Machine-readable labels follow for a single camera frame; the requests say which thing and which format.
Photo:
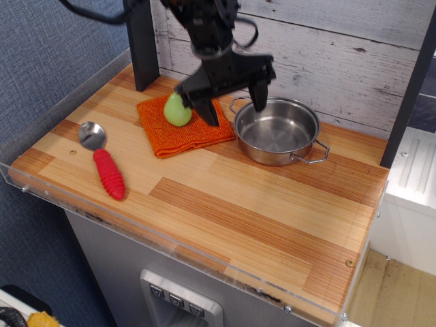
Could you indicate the clear acrylic table guard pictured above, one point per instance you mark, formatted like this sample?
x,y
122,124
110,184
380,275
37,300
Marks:
x,y
293,235

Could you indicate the white toy appliance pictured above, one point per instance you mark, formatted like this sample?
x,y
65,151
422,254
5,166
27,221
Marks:
x,y
404,227

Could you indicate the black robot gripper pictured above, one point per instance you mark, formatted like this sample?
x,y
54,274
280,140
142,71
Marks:
x,y
224,71

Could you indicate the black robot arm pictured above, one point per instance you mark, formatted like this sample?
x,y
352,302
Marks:
x,y
209,25

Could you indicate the green toy pear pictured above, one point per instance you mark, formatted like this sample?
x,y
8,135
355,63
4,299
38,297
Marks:
x,y
175,112

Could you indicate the stainless steel pot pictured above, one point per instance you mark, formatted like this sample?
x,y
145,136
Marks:
x,y
283,133

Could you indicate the orange folded cloth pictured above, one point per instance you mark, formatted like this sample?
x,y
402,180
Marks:
x,y
168,140

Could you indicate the red handled metal spoon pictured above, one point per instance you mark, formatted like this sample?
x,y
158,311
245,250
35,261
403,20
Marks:
x,y
92,137

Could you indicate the black right corner post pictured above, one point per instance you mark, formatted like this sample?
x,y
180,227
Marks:
x,y
412,91

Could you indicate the silver dispenser button panel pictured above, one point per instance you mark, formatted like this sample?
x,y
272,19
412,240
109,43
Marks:
x,y
171,303

